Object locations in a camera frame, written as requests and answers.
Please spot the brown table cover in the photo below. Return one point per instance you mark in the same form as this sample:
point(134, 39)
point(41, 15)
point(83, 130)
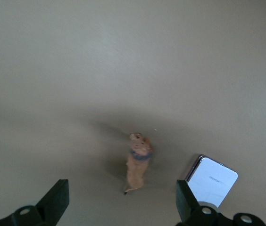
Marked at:
point(76, 70)

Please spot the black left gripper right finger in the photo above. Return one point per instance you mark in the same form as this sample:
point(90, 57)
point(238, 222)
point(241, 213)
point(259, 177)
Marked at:
point(187, 207)

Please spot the brown lion statue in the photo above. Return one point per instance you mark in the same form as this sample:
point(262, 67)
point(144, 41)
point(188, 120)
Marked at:
point(137, 167)

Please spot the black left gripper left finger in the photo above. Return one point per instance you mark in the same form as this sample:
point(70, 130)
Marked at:
point(48, 207)

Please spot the lavender paper card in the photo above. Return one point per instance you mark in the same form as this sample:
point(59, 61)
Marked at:
point(213, 181)

